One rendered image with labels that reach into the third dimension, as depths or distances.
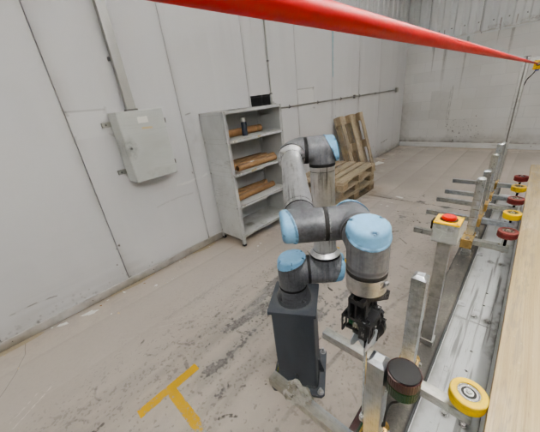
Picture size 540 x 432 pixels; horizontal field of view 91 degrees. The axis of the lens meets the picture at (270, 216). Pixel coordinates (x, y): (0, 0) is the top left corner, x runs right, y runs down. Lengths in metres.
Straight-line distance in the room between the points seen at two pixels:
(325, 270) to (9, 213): 2.35
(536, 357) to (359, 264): 0.63
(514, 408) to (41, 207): 2.87
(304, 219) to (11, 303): 2.68
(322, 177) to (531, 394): 0.89
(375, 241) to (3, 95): 2.60
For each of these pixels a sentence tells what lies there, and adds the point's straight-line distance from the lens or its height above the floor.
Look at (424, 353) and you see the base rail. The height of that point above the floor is 0.70.
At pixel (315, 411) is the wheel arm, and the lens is 0.87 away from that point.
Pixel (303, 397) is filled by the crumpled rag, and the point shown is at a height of 0.88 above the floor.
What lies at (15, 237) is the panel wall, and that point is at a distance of 2.83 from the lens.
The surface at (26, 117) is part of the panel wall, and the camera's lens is 2.74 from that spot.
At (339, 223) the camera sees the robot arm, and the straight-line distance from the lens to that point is 0.66.
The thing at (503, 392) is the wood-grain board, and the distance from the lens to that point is 0.97.
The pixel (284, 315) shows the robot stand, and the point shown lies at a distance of 1.47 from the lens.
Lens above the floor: 1.62
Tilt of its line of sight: 24 degrees down
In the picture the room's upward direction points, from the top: 7 degrees counter-clockwise
